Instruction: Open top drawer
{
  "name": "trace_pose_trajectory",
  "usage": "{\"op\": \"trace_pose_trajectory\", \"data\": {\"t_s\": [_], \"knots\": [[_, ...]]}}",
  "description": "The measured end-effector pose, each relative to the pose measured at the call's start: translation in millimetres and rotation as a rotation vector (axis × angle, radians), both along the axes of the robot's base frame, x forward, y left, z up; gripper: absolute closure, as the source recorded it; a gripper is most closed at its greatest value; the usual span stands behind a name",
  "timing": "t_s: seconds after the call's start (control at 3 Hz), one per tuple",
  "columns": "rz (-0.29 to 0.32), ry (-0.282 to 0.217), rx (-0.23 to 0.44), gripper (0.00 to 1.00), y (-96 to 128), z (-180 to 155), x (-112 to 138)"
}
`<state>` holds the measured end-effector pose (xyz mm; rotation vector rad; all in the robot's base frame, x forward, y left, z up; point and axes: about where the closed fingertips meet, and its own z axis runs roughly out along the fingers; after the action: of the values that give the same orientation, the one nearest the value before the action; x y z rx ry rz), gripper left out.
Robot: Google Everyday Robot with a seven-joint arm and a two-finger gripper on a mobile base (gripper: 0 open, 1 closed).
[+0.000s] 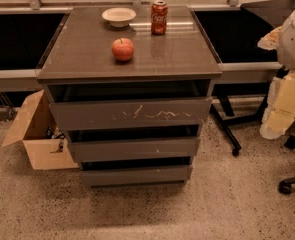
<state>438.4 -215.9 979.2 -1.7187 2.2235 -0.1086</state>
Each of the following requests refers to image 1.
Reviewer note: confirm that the red cola can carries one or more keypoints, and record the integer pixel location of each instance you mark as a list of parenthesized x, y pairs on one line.
[(159, 12)]

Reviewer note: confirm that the dark side table top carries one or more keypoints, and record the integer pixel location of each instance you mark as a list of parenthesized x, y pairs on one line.
[(274, 12)]

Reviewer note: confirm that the grey top drawer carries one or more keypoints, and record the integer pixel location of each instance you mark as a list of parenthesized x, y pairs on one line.
[(121, 114)]

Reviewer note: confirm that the white bowl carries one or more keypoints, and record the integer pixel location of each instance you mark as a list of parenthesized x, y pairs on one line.
[(119, 17)]

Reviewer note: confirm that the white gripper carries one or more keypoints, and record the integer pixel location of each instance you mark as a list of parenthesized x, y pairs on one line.
[(293, 41)]

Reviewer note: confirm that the grey middle drawer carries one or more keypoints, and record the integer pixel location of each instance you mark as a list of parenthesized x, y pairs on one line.
[(132, 150)]

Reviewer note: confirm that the grey bottom drawer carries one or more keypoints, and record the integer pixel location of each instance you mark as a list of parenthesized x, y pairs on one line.
[(143, 175)]

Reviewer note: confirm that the grey drawer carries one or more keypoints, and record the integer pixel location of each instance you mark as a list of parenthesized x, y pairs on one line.
[(121, 114), (132, 150), (143, 175)]

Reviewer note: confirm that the red apple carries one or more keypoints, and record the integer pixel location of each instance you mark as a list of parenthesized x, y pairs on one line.
[(123, 49)]

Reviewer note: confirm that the open cardboard box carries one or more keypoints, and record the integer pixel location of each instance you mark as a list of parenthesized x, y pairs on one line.
[(30, 127)]

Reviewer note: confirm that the grey drawer cabinet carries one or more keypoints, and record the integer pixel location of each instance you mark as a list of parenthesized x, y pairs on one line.
[(176, 65)]

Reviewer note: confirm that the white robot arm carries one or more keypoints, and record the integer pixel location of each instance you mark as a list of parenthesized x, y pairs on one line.
[(286, 47)]

